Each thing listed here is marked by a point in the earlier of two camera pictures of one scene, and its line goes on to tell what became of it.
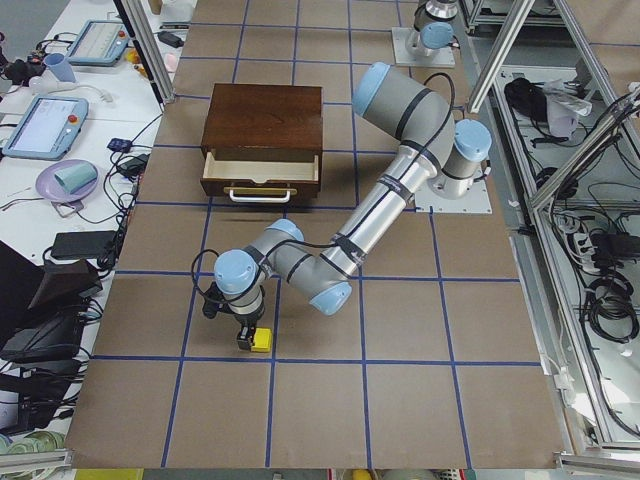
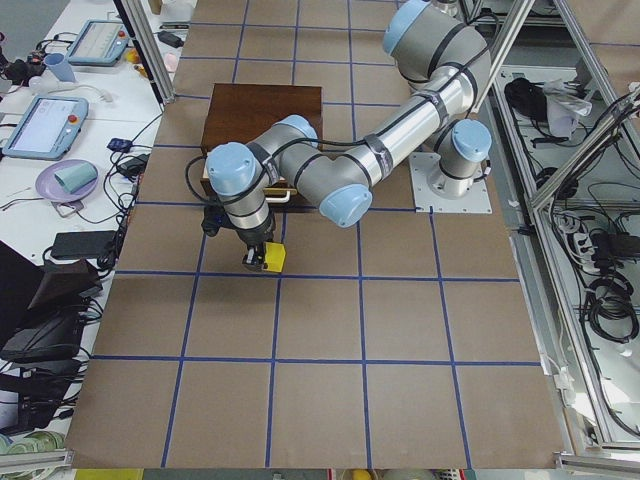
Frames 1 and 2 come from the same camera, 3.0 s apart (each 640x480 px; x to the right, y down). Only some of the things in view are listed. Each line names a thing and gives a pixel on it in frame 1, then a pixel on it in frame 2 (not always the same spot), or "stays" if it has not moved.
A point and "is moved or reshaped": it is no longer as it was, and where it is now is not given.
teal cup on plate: x=76 y=175 stays
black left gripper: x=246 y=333 to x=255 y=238
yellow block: x=263 y=339 is moved or reshaped
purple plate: x=47 y=184 stays
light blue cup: x=59 y=66 stays
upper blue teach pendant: x=99 y=43 stays
